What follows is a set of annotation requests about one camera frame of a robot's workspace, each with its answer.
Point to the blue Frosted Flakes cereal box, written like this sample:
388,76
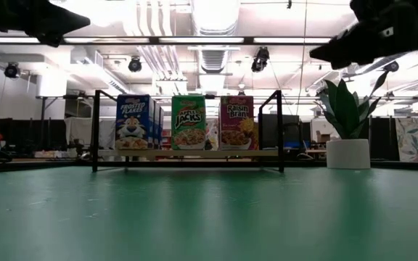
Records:
134,123

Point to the green table mat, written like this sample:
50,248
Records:
209,217

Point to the green Apple Jacks cereal box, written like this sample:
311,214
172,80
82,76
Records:
188,123

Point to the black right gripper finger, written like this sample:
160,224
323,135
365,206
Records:
350,49

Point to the silver ceiling air duct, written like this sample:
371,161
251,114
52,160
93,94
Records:
214,36

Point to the black background monitor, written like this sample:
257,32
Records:
289,132

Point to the leaf patterned panel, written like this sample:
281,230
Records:
417,139

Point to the black partition panel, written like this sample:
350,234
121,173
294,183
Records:
383,137
27,134

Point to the black metal table frame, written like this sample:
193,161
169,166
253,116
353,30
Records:
31,166

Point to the wooden shelf with black frame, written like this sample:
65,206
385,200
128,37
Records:
194,153

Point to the artificial plant in white pot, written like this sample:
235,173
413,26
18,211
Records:
347,154

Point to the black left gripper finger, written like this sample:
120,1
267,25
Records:
62,21

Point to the brown cardboard box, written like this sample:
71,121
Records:
323,137

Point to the white hanging cloth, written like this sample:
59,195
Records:
85,132

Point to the pink Raisin Bran cereal box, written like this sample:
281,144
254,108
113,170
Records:
236,123

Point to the black ceiling spotlight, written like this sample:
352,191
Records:
260,59
391,66
135,64
12,70

